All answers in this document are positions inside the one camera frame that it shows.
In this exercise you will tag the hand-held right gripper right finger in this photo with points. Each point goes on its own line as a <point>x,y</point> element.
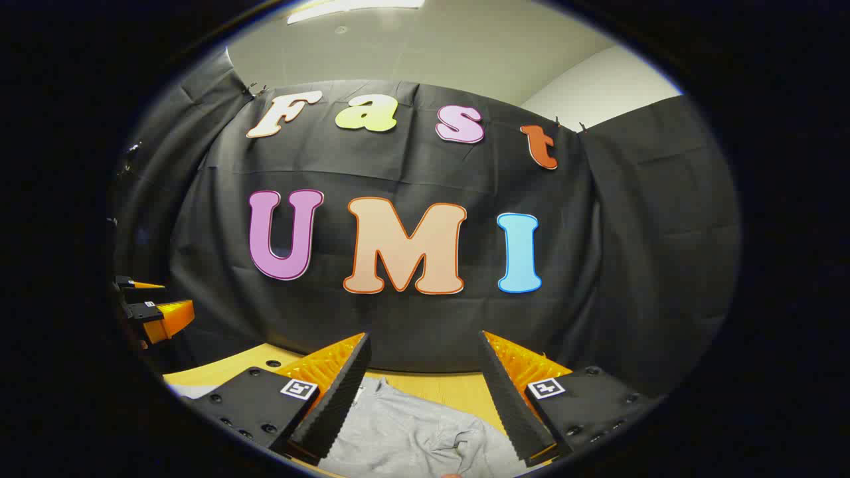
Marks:
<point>514,405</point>

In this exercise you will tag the grey zip-neck sweatshirt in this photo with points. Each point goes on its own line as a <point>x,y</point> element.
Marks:
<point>412,438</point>

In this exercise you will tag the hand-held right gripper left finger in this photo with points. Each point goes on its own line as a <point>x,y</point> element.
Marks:
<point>339,405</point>

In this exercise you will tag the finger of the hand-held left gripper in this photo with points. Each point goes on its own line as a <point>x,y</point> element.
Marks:
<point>136,285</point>
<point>169,317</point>

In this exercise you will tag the black backdrop cloth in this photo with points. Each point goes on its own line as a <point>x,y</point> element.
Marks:
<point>425,318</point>

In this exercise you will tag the ceiling light fixture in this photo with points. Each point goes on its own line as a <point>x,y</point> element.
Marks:
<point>352,8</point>

